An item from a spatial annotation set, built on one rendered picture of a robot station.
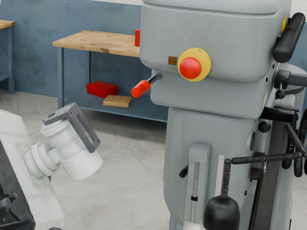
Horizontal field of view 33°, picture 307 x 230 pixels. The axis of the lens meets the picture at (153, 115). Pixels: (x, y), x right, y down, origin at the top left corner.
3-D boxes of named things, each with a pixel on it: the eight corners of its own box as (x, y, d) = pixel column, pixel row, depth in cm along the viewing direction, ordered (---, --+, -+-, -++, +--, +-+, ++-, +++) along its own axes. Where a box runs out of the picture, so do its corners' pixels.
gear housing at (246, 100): (261, 122, 105) (267, 75, 102) (147, 105, 112) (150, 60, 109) (277, 81, 135) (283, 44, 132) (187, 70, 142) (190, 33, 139)
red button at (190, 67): (198, 81, 92) (200, 60, 90) (177, 79, 93) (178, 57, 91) (203, 77, 94) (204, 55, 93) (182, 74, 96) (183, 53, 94)
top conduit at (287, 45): (290, 64, 93) (293, 45, 92) (267, 61, 95) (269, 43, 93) (304, 26, 134) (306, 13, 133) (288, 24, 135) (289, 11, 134)
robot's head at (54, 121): (57, 169, 91) (91, 156, 88) (29, 130, 89) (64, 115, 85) (71, 150, 97) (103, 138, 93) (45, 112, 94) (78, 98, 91)
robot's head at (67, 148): (59, 191, 91) (102, 169, 90) (27, 146, 88) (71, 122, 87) (63, 175, 98) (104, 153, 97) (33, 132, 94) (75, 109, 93)
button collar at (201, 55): (207, 83, 94) (210, 51, 92) (176, 79, 96) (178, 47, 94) (210, 81, 96) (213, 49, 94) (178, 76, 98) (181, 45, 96)
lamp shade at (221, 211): (211, 237, 99) (214, 208, 97) (197, 217, 106) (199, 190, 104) (245, 232, 101) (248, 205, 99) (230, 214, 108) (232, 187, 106)
